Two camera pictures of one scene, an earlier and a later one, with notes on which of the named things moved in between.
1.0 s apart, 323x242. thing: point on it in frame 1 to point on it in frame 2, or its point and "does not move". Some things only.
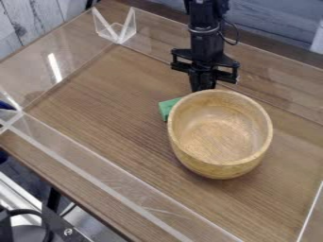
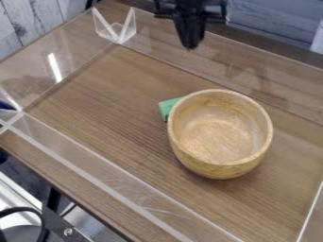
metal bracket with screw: [57, 224] does not move
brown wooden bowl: [219, 131] does not move
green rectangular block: [165, 107] does not move
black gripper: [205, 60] to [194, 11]
